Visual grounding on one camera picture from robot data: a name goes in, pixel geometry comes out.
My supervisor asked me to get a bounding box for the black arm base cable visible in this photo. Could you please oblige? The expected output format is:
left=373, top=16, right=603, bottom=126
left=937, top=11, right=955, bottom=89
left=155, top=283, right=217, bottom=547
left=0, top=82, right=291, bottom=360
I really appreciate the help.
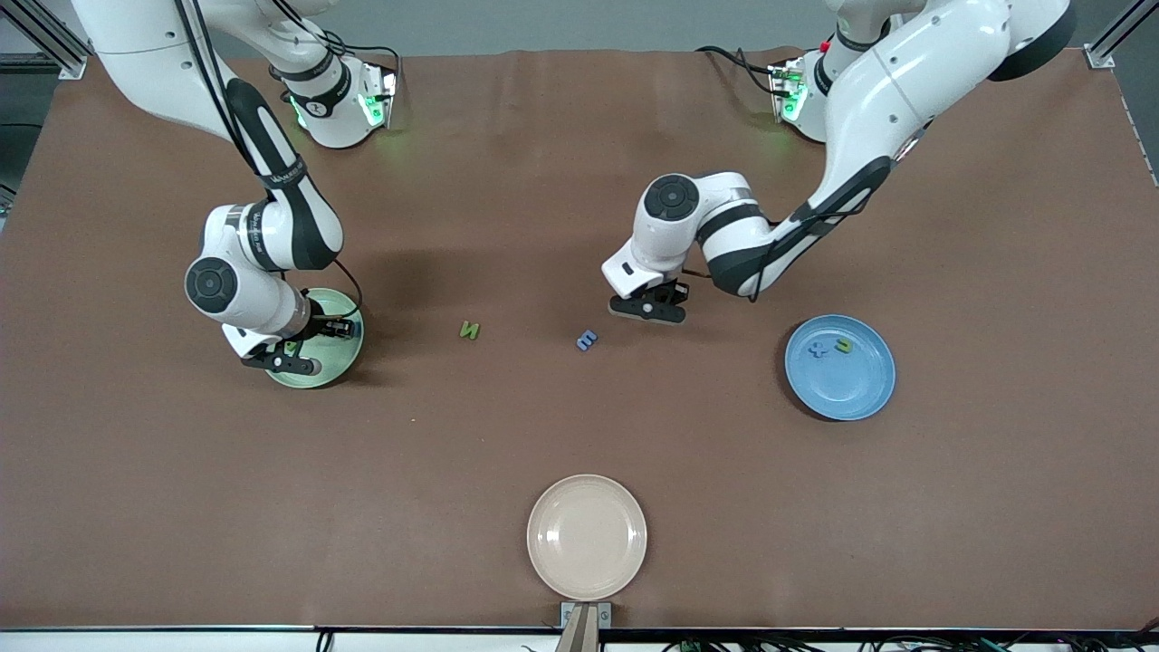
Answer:
left=340, top=41, right=404, bottom=101
left=695, top=45, right=784, bottom=96

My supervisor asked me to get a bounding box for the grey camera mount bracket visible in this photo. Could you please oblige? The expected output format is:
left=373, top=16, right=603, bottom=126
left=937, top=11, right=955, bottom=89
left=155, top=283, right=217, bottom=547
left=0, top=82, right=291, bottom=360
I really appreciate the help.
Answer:
left=560, top=601, right=613, bottom=652

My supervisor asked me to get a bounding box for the beige plate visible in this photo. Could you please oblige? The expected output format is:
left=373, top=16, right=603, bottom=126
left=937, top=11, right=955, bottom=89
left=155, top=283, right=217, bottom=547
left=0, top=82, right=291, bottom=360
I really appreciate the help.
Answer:
left=527, top=474, right=648, bottom=601

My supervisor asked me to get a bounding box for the black right arm base cable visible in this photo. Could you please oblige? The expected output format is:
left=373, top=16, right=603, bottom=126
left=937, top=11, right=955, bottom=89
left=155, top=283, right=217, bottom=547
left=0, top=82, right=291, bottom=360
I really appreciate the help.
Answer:
left=340, top=41, right=404, bottom=101

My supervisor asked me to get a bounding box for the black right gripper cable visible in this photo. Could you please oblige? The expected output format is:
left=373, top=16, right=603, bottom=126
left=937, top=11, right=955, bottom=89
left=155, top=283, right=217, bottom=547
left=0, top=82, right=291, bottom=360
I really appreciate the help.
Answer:
left=333, top=260, right=364, bottom=318

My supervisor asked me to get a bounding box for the black left arm base cable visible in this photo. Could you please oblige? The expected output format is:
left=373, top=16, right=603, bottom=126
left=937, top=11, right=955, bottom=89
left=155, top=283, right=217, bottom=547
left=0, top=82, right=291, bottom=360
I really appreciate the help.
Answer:
left=695, top=45, right=784, bottom=96

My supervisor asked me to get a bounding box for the blue plate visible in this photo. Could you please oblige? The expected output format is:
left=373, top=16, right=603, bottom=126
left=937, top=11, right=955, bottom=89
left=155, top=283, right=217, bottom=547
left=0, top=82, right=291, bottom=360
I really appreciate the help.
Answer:
left=784, top=314, right=896, bottom=422

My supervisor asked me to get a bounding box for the brown table mat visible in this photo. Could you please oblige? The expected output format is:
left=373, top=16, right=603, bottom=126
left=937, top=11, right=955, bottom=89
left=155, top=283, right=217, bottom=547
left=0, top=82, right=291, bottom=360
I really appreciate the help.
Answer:
left=0, top=47, right=1159, bottom=631

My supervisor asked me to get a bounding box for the aluminium frame profile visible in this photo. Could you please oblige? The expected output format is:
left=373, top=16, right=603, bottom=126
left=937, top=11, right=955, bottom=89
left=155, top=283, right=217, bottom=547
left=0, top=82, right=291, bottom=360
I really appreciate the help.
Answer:
left=1084, top=0, right=1159, bottom=70
left=0, top=0, right=89, bottom=81

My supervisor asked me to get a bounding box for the light green plate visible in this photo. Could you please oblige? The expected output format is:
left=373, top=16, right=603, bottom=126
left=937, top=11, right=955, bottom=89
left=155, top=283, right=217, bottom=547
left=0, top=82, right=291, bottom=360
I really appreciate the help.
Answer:
left=265, top=288, right=366, bottom=390

